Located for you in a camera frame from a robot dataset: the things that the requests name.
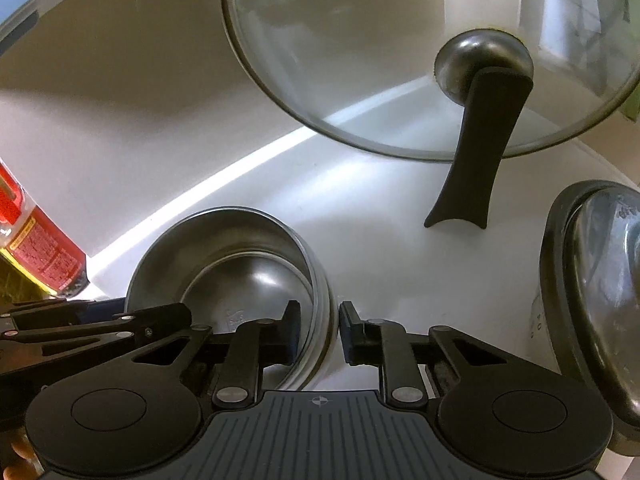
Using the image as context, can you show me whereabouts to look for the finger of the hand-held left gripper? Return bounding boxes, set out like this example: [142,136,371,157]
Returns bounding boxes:
[0,303,194,386]
[9,298,128,334]

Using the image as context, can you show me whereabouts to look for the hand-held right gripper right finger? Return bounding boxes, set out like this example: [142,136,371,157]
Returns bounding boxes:
[339,300,509,408]

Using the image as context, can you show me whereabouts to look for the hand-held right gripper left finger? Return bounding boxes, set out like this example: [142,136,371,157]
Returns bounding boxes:
[131,299,303,409]

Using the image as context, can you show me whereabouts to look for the small stainless steel bowl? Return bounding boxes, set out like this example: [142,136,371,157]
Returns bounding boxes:
[124,205,326,391]

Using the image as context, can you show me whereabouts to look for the person's left hand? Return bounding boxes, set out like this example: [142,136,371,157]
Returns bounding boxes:
[7,430,38,480]

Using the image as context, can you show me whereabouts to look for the steel pot with lid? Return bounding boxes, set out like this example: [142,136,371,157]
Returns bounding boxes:
[525,180,640,456]

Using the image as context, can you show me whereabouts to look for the sauce bottle with red handle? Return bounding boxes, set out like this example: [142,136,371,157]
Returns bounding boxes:
[0,157,91,301]

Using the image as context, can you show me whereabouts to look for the glass lid with black handle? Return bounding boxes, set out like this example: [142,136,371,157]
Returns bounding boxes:
[220,0,640,231]

